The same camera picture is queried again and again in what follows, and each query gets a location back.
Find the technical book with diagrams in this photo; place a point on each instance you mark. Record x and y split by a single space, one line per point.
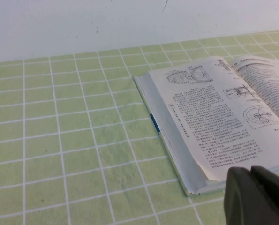
212 129

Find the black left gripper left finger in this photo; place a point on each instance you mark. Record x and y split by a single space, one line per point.
242 204

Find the green white checkered tablecloth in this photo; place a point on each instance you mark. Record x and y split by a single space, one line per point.
59 140

